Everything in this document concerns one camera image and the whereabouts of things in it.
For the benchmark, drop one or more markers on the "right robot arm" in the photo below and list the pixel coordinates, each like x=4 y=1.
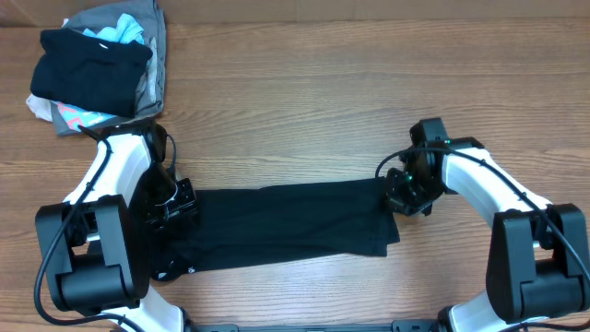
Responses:
x=538 y=265

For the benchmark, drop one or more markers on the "folded grey shirt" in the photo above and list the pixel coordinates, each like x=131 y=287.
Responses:
x=150 y=90

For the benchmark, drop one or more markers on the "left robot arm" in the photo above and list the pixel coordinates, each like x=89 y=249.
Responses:
x=94 y=244

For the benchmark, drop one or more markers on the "white folded garment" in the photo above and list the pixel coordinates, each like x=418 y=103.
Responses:
x=40 y=107

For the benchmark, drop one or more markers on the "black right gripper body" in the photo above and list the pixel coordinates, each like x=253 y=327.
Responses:
x=414 y=190

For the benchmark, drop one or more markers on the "light blue garment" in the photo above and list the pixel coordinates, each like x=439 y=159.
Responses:
x=127 y=30

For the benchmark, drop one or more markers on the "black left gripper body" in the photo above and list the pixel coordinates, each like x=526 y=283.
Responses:
x=182 y=202

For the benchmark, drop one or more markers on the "folded black shirt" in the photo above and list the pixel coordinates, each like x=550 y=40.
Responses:
x=92 y=74

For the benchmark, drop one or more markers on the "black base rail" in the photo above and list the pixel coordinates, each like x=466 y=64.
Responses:
x=313 y=327

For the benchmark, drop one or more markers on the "blue garment with red print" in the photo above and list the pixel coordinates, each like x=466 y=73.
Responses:
x=75 y=116

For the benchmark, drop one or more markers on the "black t-shirt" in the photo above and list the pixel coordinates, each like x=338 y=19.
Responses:
x=251 y=227

